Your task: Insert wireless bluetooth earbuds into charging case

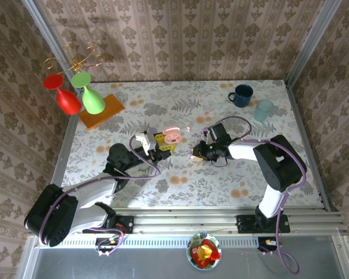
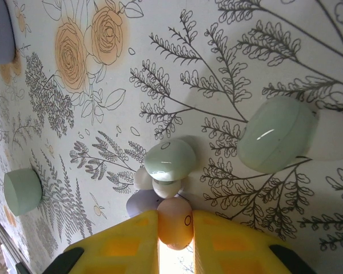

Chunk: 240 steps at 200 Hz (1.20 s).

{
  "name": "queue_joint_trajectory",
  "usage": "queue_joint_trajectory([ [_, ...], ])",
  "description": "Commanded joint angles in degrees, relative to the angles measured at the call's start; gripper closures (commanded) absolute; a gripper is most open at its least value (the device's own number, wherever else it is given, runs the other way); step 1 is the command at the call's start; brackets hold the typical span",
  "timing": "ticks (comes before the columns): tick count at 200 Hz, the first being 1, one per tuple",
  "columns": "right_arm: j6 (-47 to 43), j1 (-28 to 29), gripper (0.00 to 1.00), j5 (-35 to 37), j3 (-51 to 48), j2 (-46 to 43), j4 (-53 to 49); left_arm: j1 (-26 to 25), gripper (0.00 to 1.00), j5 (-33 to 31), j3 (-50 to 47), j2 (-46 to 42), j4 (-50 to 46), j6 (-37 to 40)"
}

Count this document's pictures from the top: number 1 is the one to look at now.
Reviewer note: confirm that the pink earbud charging case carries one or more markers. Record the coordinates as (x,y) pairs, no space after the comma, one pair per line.
(171,138)

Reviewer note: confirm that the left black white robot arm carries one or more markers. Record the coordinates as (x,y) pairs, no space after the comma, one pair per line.
(55,215)

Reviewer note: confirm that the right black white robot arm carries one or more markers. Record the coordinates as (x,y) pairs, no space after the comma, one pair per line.
(279,165)

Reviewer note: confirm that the floral patterned tablecloth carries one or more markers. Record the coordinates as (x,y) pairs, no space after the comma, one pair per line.
(192,191)

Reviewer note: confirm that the orange wooden board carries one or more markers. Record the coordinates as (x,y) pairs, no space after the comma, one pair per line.
(110,112)

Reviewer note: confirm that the dark blue mug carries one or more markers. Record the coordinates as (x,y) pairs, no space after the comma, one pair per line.
(244,100)

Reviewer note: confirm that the teal translucent tumbler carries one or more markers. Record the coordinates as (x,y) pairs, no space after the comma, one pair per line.
(263,110)

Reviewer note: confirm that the green plastic wine glass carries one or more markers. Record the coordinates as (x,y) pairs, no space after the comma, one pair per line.
(93,101)

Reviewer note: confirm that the red plastic wine glass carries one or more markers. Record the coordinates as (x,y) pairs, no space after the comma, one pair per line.
(68,101)

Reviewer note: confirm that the floral rimmed plate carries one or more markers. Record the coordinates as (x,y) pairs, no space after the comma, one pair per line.
(195,237)

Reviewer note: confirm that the yellow wrapped candy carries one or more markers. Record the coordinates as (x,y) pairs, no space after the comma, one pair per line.
(205,250)

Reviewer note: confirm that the red snack wrapper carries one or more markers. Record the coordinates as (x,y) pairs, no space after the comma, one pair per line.
(213,255)

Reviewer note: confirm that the grey metal bench panel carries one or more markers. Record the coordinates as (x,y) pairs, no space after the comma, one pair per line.
(133,264)

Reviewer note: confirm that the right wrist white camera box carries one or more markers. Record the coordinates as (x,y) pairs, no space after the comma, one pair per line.
(210,136)

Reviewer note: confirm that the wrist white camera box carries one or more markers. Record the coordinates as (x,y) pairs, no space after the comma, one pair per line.
(210,136)
(145,142)

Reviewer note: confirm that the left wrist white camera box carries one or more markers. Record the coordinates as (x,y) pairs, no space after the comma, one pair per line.
(145,142)

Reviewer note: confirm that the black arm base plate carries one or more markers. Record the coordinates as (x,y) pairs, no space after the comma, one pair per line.
(125,223)
(244,223)

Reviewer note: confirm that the long aluminium base rail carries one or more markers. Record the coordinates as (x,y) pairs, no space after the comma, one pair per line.
(177,223)

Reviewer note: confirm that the aluminium frame post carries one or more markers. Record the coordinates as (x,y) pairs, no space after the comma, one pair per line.
(41,26)
(319,29)

